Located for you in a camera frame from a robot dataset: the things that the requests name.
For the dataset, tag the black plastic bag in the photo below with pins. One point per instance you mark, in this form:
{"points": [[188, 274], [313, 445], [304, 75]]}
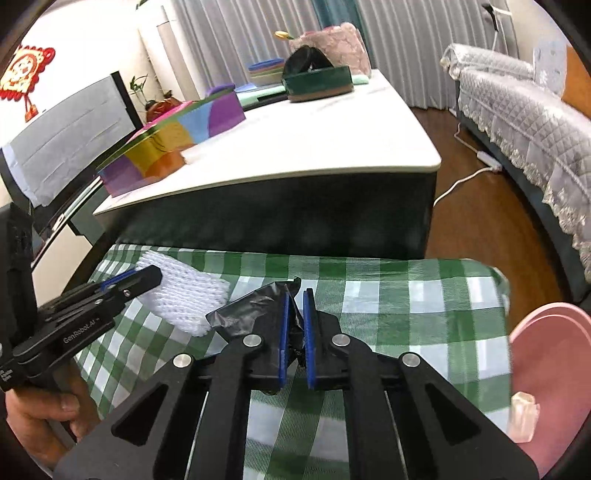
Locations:
{"points": [[249, 309]]}

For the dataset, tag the white-topped coffee table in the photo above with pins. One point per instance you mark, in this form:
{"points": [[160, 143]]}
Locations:
{"points": [[300, 147]]}

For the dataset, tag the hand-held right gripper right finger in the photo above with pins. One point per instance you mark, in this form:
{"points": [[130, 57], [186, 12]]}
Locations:
{"points": [[310, 344]]}

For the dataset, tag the orange cushion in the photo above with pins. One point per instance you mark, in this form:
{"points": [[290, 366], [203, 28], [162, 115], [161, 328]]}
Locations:
{"points": [[579, 87]]}

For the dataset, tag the clear plastic box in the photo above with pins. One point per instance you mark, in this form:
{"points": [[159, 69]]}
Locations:
{"points": [[524, 415]]}

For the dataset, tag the grey curtain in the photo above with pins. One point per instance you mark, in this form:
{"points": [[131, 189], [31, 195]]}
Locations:
{"points": [[240, 32], [415, 46]]}

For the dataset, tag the yellow artificial flower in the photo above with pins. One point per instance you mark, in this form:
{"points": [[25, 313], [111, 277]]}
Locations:
{"points": [[282, 35]]}

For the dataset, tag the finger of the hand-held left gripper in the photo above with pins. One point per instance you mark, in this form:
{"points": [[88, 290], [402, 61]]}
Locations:
{"points": [[141, 281], [121, 278]]}

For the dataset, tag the pink lace basket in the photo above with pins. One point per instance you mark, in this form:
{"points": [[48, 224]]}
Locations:
{"points": [[341, 44]]}

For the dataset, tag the grey quilted sofa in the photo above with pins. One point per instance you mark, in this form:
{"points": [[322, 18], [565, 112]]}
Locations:
{"points": [[531, 124]]}

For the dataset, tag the teal curtain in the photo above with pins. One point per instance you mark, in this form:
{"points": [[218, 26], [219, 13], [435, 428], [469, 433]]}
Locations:
{"points": [[332, 11]]}

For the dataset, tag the white floor lamp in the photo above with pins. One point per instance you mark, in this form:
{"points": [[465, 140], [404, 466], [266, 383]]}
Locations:
{"points": [[496, 23]]}

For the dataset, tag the stack of coloured bowls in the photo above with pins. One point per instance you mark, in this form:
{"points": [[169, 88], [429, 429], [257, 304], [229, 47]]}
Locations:
{"points": [[264, 71]]}

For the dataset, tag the person's left hand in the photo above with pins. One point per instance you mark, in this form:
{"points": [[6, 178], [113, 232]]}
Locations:
{"points": [[37, 415]]}

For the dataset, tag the black fabric bag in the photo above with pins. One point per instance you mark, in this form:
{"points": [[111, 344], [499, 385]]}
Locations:
{"points": [[302, 60]]}

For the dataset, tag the multicoloured gift box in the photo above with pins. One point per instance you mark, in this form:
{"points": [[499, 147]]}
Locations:
{"points": [[175, 138]]}

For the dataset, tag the green checked cloth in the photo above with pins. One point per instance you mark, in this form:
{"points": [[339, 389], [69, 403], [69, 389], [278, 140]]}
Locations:
{"points": [[392, 314]]}

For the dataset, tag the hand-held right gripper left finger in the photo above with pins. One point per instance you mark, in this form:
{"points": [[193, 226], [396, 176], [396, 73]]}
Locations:
{"points": [[284, 344]]}

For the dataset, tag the television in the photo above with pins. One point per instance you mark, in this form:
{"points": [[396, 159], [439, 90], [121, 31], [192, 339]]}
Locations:
{"points": [[69, 138]]}

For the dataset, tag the red knot wall ornament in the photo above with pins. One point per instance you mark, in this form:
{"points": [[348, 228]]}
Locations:
{"points": [[23, 76]]}

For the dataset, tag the dark green round bowl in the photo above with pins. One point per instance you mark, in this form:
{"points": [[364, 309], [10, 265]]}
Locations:
{"points": [[318, 85]]}

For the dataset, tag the white power strip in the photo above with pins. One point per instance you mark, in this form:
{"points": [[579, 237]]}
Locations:
{"points": [[489, 161]]}

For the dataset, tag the green potted plant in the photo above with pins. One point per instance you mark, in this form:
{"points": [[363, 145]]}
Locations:
{"points": [[139, 90]]}

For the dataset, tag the pink plastic bin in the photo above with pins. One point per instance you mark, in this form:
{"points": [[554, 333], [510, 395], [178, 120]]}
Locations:
{"points": [[558, 360]]}

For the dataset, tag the white standing air conditioner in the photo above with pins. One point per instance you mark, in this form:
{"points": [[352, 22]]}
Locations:
{"points": [[171, 50]]}

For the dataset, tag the white foam fruit net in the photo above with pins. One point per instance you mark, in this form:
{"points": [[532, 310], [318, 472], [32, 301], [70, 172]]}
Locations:
{"points": [[194, 295]]}

